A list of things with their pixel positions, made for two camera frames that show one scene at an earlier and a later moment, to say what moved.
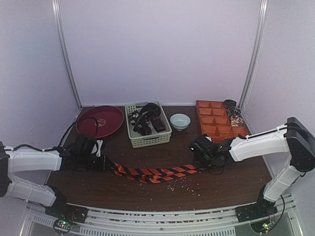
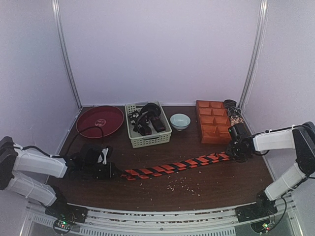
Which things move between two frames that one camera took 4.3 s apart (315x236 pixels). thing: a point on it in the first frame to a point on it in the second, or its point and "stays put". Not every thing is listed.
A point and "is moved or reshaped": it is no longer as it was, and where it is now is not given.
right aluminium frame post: [256, 54] stays put
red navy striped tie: [153, 175] is moved or reshaped
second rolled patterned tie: [236, 121] stays put
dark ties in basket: [147, 119] stays put
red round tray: [99, 121] stays put
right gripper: [199, 162] to [233, 151]
